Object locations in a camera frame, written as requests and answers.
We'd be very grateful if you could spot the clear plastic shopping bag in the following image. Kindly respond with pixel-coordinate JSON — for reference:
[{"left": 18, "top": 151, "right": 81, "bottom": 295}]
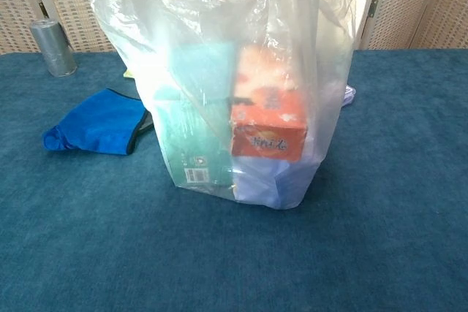
[{"left": 90, "top": 0, "right": 358, "bottom": 210}]

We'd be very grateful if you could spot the orange snack box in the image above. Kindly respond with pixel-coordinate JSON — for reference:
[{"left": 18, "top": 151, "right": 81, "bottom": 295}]
[{"left": 230, "top": 43, "right": 310, "bottom": 162}]

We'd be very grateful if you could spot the teal green carton box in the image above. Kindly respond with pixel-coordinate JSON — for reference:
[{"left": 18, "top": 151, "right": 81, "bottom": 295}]
[{"left": 151, "top": 43, "right": 237, "bottom": 187}]

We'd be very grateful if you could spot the pale blue soft pack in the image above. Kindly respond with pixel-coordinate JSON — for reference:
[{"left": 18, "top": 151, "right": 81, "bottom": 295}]
[{"left": 232, "top": 156, "right": 319, "bottom": 209}]

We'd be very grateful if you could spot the teal table cover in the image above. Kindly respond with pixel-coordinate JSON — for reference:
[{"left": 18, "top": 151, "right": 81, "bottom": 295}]
[{"left": 0, "top": 47, "right": 468, "bottom": 312}]

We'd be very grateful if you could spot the purple white card box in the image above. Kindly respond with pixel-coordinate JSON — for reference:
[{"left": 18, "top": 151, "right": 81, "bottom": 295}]
[{"left": 341, "top": 84, "right": 357, "bottom": 109}]

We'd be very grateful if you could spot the blue microfibre cloth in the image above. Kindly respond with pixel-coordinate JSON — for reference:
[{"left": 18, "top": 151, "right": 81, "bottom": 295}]
[{"left": 42, "top": 88, "right": 154, "bottom": 156}]

